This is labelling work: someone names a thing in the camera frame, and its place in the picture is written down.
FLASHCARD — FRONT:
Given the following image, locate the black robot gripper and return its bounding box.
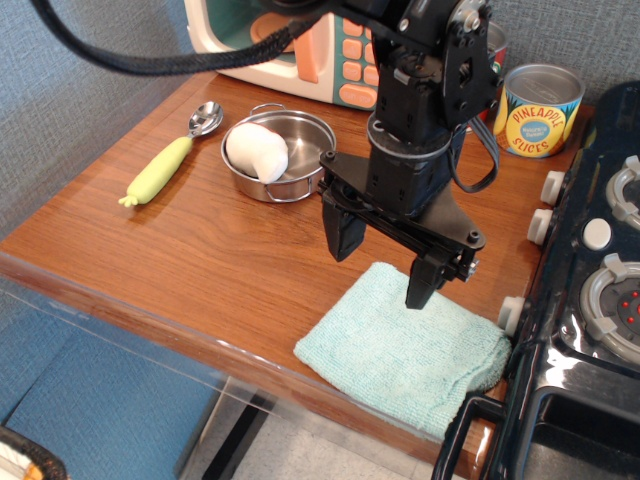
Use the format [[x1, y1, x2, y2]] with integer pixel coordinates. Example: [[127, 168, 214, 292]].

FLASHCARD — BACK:
[[320, 116, 486, 309]]

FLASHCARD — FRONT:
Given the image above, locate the white plush mushroom toy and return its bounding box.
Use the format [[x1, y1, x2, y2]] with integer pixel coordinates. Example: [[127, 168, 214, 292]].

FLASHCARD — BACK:
[[225, 122, 289, 184]]

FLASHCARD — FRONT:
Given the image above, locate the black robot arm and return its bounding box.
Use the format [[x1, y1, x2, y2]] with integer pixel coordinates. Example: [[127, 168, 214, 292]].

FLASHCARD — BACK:
[[265, 1, 502, 309]]

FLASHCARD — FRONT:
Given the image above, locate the light teal folded cloth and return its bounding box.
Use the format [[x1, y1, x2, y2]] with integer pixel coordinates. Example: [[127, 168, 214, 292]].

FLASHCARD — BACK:
[[294, 262, 511, 440]]

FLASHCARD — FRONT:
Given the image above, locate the grey stove knob lower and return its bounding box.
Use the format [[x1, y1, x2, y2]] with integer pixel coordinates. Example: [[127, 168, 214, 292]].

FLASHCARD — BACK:
[[498, 296, 525, 337]]

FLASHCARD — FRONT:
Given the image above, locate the grey stove knob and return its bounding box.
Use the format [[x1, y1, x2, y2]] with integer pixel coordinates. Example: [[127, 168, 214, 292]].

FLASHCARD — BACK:
[[540, 170, 565, 206], [498, 296, 525, 337], [527, 209, 553, 246]]

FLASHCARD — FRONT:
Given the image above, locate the small steel pot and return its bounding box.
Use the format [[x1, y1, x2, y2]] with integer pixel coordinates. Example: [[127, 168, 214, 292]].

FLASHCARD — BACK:
[[221, 103, 337, 204]]

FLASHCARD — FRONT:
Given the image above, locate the grey stove knob middle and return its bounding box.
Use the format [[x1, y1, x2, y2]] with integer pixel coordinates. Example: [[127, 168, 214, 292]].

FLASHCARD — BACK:
[[527, 209, 553, 246]]

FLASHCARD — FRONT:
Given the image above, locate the grey stove knob upper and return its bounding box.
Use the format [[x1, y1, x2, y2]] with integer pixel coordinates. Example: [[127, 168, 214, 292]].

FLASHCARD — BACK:
[[540, 170, 565, 206]]

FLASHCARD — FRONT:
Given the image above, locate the toy microwave teal and cream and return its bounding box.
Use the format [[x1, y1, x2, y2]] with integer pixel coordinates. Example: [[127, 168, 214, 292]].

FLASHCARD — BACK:
[[184, 0, 379, 111]]

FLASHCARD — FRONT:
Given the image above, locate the black toy stove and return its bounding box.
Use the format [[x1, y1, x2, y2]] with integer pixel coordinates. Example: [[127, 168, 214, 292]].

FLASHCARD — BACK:
[[433, 81, 639, 479]]

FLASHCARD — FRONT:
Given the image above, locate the pineapple slices can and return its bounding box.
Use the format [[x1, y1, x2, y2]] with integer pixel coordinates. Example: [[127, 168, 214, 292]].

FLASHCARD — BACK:
[[493, 64, 585, 159]]

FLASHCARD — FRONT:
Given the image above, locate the tomato sauce can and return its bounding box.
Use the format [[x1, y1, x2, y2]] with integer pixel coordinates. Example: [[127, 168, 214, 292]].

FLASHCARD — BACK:
[[465, 15, 508, 120]]

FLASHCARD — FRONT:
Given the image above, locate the black rimmed basket corner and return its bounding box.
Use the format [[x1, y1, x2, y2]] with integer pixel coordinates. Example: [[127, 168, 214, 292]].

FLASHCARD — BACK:
[[1, 427, 69, 480]]

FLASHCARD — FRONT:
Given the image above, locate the spoon with green handle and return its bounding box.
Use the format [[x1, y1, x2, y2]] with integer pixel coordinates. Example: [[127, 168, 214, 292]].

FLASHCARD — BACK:
[[118, 101, 224, 208]]

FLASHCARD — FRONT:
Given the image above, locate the black braided cable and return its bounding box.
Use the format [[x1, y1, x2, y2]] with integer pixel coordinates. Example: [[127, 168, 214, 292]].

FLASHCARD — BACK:
[[29, 0, 321, 77]]

